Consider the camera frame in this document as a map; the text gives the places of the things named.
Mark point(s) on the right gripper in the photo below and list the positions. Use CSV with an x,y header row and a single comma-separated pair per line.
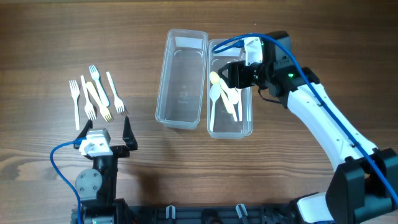
x,y
237,70

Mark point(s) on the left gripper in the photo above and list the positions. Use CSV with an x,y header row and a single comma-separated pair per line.
x,y
123,150

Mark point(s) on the yellow plastic spoon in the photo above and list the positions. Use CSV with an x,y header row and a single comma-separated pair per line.
x,y
215,80

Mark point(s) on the white plastic spoon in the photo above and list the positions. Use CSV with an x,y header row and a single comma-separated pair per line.
x,y
215,92
232,95

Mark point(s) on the white plastic fork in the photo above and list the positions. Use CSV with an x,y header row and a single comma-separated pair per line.
x,y
75,92
89,108
118,103

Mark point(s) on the light blue plastic fork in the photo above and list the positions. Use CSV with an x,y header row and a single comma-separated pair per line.
x,y
96,77

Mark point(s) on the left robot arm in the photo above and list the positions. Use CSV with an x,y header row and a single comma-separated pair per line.
x,y
96,186

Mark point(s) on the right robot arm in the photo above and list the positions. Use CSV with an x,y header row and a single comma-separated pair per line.
x,y
364,183

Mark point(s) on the right clear plastic container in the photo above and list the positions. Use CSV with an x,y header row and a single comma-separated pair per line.
x,y
230,117

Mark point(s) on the clear plastic container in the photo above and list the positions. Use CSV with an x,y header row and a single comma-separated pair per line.
x,y
230,117
182,79

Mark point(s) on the left clear plastic container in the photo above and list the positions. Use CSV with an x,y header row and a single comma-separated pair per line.
x,y
182,79

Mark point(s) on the yellow plastic fork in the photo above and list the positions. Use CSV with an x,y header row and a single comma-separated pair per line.
x,y
104,111

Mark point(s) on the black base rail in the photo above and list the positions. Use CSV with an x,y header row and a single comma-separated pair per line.
x,y
262,214

